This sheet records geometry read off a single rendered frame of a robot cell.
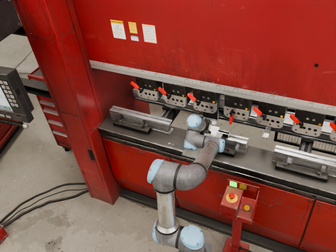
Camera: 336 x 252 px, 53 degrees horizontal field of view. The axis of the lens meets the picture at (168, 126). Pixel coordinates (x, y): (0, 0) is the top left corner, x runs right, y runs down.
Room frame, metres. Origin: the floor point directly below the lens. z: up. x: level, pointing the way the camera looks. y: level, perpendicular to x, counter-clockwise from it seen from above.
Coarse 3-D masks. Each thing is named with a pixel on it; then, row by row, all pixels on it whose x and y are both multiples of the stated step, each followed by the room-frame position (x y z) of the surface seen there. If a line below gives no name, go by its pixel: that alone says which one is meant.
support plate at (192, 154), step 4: (216, 136) 1.57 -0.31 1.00; (220, 136) 1.56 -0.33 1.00; (200, 148) 1.48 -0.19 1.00; (184, 152) 1.46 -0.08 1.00; (188, 152) 1.46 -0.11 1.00; (192, 152) 1.45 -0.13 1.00; (196, 152) 1.45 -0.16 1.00; (188, 156) 1.43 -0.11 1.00; (192, 156) 1.42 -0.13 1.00; (196, 156) 1.41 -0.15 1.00
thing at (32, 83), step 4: (24, 80) 2.19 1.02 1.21; (28, 80) 2.18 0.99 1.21; (32, 80) 2.17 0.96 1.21; (24, 84) 2.13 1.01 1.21; (28, 84) 2.12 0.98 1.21; (32, 84) 2.12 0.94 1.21; (36, 84) 2.11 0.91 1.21; (40, 84) 2.11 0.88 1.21; (44, 84) 2.10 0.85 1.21; (28, 88) 2.17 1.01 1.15; (32, 88) 2.16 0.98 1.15; (36, 88) 2.07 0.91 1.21; (40, 88) 2.05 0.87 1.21; (44, 88) 2.05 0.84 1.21; (28, 92) 2.12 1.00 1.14; (32, 92) 2.11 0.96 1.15; (36, 92) 2.10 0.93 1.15; (40, 92) 2.10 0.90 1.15; (44, 92) 2.09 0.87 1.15; (48, 92) 2.08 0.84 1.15; (44, 96) 2.04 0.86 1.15; (48, 96) 2.03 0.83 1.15
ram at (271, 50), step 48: (96, 0) 1.95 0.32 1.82; (144, 0) 1.79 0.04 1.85; (192, 0) 1.65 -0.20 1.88; (240, 0) 1.53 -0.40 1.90; (288, 0) 1.43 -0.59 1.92; (96, 48) 1.99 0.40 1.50; (144, 48) 1.81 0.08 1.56; (192, 48) 1.66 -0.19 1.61; (240, 48) 1.53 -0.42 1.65; (288, 48) 1.41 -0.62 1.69; (240, 96) 1.52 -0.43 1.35; (288, 96) 1.39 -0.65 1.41
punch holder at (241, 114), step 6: (228, 96) 1.55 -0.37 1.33; (234, 96) 1.53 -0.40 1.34; (228, 102) 1.55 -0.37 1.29; (234, 102) 1.53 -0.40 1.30; (240, 102) 1.51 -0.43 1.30; (246, 102) 1.50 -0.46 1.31; (228, 108) 1.55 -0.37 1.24; (234, 108) 1.53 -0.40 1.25; (240, 108) 1.51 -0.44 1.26; (228, 114) 1.54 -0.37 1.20; (234, 114) 1.53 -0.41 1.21; (240, 114) 1.51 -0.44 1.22; (246, 114) 1.49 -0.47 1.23
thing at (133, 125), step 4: (116, 120) 1.96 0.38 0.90; (124, 120) 1.95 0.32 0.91; (116, 124) 1.93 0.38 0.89; (120, 124) 1.91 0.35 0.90; (124, 124) 1.91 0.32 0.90; (128, 124) 1.90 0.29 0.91; (132, 124) 1.90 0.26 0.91; (136, 124) 1.89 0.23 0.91; (140, 124) 1.88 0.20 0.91; (128, 128) 1.88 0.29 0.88; (132, 128) 1.86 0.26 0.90; (136, 128) 1.85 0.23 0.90; (140, 128) 1.84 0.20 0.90; (144, 128) 1.84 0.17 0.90; (148, 128) 1.83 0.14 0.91; (144, 132) 1.81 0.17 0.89; (148, 132) 1.81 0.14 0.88
